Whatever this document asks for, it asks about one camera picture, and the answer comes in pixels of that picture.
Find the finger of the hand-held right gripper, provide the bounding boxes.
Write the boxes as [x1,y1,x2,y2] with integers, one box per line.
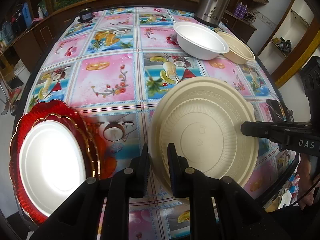
[240,121,284,140]

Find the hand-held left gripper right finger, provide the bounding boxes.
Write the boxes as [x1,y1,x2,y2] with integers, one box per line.
[167,143,288,240]

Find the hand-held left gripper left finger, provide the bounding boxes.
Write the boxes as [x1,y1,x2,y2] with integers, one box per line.
[30,143,150,240]

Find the cream patterned plastic plate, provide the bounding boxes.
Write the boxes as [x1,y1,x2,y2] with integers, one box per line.
[148,77,260,202]

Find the cream ribbed plastic plate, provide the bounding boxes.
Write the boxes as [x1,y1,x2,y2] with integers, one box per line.
[159,97,238,180]

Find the cream plastic bowl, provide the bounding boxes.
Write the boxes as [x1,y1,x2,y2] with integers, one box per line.
[216,31,255,65]

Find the white foam plate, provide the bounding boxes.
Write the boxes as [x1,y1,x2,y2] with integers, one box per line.
[19,120,87,217]

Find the white foam bowl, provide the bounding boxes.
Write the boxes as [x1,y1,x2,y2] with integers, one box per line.
[173,21,230,60]

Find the large red glass plate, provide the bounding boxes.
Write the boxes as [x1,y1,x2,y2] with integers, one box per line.
[9,99,100,227]

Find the person's right hand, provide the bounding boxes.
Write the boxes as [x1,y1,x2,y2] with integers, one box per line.
[297,155,315,203]

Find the black phone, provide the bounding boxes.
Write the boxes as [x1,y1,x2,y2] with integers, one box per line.
[266,99,285,120]

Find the printed tablecloth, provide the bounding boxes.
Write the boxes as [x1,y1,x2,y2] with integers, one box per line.
[21,6,300,240]

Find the steel thermos jug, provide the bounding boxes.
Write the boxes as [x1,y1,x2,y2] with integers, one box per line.
[194,0,235,27]

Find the white bucket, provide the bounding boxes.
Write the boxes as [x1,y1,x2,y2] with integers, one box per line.
[12,62,25,80]

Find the small black box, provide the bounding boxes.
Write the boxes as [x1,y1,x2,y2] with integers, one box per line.
[77,9,93,23]

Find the black tangled straps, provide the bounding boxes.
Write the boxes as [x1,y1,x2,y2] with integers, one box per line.
[272,37,292,52]

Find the gold trimmed wooden post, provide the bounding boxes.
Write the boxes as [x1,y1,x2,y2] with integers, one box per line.
[271,0,320,88]

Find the tangled black cable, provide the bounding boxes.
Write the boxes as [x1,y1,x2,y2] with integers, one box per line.
[247,10,258,24]

